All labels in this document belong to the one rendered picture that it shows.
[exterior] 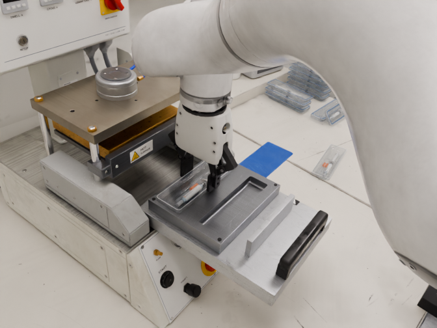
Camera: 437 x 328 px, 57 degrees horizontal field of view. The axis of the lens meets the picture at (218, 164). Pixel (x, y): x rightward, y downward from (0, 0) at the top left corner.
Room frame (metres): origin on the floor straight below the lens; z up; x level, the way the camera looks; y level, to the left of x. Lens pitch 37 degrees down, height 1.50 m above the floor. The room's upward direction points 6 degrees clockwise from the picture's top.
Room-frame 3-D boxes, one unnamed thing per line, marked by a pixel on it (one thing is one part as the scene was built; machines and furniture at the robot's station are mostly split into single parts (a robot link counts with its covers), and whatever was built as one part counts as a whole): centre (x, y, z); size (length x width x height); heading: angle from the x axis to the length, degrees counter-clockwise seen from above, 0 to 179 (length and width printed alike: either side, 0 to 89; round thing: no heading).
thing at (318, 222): (0.47, -0.16, 0.99); 0.15 x 0.02 x 0.04; 147
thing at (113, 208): (0.56, 0.23, 0.96); 0.25 x 0.05 x 0.07; 57
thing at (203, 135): (0.59, 0.03, 1.12); 0.10 x 0.08 x 0.11; 57
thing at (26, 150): (0.73, 0.24, 0.93); 0.46 x 0.35 x 0.01; 57
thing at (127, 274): (0.72, 0.20, 0.84); 0.53 x 0.37 x 0.17; 57
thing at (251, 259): (0.54, -0.04, 0.97); 0.30 x 0.22 x 0.08; 57
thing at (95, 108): (0.75, 0.23, 1.08); 0.31 x 0.24 x 0.13; 147
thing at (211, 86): (0.59, 0.04, 1.27); 0.09 x 0.08 x 0.13; 106
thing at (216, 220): (0.57, 0.00, 0.98); 0.20 x 0.17 x 0.03; 147
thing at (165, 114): (0.72, 0.21, 1.07); 0.22 x 0.17 x 0.10; 147
